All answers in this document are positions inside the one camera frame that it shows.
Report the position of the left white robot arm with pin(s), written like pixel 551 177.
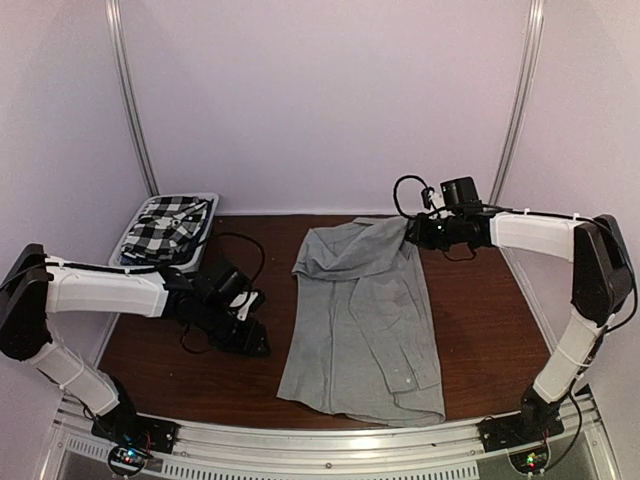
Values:
pixel 39 285

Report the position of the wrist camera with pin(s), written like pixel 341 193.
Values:
pixel 432 200
pixel 245 303

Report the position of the aluminium corner post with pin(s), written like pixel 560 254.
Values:
pixel 529 60
pixel 126 84

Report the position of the aluminium front rail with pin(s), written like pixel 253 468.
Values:
pixel 451 450

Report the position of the white plastic basket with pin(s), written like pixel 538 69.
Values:
pixel 189 265

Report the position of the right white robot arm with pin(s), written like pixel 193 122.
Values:
pixel 598 270

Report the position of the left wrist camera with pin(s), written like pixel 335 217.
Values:
pixel 245 303

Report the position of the black white checkered shirt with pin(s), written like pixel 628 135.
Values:
pixel 168 229

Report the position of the grey long sleeve shirt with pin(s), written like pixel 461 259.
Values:
pixel 364 343

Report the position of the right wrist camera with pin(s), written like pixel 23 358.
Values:
pixel 432 200

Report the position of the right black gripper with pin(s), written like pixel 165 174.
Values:
pixel 418 234

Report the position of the right aluminium corner post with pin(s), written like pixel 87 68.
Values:
pixel 529 60

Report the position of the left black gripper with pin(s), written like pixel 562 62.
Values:
pixel 248 341

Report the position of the left aluminium corner post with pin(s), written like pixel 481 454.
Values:
pixel 126 84

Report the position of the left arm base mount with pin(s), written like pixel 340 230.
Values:
pixel 136 447

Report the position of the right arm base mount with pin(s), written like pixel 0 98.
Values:
pixel 520 435

